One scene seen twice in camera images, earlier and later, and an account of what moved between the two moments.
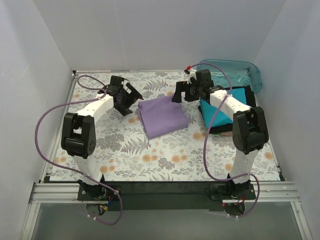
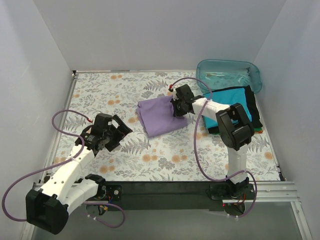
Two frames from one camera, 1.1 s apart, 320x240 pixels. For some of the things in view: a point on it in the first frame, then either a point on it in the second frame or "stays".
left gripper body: (126, 97) → (116, 132)
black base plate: (166, 196) stays
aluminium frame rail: (285, 192) stays
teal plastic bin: (225, 73) stays
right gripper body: (186, 90) → (178, 107)
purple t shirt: (160, 116) stays
